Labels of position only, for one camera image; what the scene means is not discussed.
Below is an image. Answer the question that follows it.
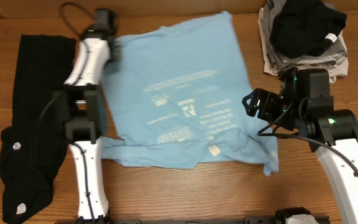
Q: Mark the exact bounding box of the light blue printed t-shirt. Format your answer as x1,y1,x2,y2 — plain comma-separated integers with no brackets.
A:
102,11,278,175

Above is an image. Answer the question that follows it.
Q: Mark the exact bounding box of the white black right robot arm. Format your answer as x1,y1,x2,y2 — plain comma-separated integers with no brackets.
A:
242,68,358,223

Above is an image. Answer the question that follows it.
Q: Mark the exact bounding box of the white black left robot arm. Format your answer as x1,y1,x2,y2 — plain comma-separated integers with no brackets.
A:
53,9,117,224

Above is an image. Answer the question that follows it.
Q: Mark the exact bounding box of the grey folded clothes stack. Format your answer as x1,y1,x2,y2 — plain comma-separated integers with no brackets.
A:
258,0,349,83

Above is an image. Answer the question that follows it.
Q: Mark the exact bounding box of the black folded garment on stack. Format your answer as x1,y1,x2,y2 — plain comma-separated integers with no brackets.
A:
270,0,347,59

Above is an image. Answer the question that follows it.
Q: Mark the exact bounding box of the brown cardboard backboard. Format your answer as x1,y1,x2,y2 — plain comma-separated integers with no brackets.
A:
0,0,358,19

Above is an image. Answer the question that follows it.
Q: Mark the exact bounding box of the black garment with white logo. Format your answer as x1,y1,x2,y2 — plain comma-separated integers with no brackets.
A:
0,35,76,223

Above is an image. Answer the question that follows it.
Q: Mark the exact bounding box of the black base rail with mounts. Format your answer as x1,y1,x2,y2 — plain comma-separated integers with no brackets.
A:
54,207,331,224

